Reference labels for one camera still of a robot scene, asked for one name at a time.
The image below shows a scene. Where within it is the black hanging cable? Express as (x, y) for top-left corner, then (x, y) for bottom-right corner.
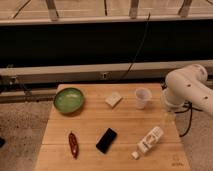
(119, 12), (152, 81)

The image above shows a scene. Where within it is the red chili pepper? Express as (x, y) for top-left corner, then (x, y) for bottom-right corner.
(68, 133), (79, 158)

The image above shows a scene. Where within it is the black cable bundle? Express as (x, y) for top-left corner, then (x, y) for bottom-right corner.
(174, 101), (203, 138)

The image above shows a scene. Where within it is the white plastic bottle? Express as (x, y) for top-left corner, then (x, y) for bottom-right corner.
(131, 126), (164, 160)

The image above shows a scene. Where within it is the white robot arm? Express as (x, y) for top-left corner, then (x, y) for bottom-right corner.
(161, 64), (213, 117)

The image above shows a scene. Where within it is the white sponge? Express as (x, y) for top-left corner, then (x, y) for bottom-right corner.
(105, 92), (122, 107)

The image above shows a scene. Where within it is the black eraser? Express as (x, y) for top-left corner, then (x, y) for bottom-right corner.
(96, 128), (117, 153)

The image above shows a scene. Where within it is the green bowl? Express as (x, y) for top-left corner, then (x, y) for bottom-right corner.
(53, 87), (84, 114)

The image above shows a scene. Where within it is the translucent plastic cup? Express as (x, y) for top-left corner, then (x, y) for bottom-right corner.
(135, 88), (152, 109)

